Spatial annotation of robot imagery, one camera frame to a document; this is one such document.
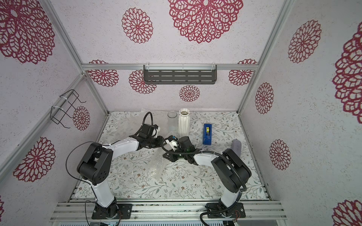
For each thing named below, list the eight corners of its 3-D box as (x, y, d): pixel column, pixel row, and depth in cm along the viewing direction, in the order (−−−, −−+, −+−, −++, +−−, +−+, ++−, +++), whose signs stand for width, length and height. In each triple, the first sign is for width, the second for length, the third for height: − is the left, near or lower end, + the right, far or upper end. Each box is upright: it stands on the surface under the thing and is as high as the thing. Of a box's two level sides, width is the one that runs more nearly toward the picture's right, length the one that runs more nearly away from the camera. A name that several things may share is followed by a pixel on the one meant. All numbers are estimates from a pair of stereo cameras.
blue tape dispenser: (202, 144, 103) (203, 138, 97) (203, 129, 112) (204, 123, 106) (210, 145, 103) (211, 139, 97) (210, 129, 112) (211, 123, 106)
